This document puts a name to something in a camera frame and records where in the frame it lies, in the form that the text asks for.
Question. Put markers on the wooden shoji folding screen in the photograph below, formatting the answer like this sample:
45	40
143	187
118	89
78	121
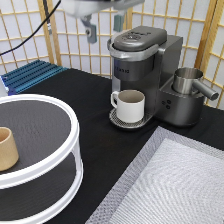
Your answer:
40	29

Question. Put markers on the grey woven placemat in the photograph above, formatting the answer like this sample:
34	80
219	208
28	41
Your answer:
172	180

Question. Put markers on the white ceramic mug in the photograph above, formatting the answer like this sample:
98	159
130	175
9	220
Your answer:
129	105

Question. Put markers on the white two-tier round shelf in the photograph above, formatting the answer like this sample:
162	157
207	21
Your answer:
49	171

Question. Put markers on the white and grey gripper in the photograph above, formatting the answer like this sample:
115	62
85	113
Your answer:
82	8

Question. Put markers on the blue ribbed metal block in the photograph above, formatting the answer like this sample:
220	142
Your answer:
29	75

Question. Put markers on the steel milk frother jug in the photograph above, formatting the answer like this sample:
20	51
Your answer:
189	80

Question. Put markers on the dark grey pod coffee machine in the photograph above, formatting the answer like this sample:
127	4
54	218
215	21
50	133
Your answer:
145	59

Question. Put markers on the tan wooden cup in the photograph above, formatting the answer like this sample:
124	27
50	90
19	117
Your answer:
8	150

